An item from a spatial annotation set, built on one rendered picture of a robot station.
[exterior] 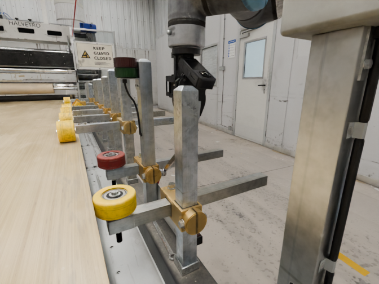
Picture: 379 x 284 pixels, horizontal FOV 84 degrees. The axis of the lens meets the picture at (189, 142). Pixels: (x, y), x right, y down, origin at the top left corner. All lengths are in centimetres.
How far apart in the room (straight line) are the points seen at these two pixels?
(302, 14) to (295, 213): 17
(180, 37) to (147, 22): 944
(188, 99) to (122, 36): 928
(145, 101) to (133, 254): 45
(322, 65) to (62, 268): 34
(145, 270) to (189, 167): 36
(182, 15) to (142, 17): 943
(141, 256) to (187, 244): 24
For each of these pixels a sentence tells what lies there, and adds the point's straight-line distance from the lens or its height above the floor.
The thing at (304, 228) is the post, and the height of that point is 99.
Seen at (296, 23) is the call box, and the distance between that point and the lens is 20.
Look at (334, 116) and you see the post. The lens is 19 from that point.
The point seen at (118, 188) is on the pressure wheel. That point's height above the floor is 91.
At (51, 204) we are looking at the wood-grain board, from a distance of 48.
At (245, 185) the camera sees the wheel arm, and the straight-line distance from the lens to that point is 60.
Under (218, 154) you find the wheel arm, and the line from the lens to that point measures 84.
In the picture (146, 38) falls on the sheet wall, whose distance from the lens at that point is 986.
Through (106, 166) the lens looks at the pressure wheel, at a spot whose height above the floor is 88.
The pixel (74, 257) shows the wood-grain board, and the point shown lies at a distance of 34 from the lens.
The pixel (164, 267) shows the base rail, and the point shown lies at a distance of 60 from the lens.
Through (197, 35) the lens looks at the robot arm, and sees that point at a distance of 54.
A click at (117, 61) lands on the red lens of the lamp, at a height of 117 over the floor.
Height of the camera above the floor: 112
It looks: 16 degrees down
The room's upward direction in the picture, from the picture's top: straight up
